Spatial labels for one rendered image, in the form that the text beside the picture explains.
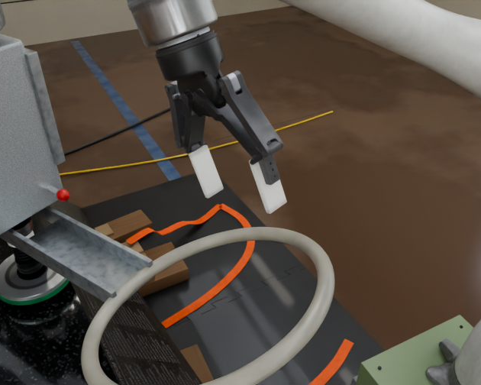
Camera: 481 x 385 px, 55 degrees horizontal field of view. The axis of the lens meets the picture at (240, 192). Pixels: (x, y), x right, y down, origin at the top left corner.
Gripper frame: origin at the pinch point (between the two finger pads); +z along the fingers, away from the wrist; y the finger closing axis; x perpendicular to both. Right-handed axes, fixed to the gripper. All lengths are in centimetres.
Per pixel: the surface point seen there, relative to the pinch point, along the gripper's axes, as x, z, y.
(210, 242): -11.6, 25.4, 39.9
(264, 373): 7.2, 25.6, -1.0
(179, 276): -43, 97, 160
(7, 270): 25, 26, 97
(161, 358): 5, 63, 67
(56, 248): 14, 18, 68
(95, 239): 7, 18, 62
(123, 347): 12, 52, 67
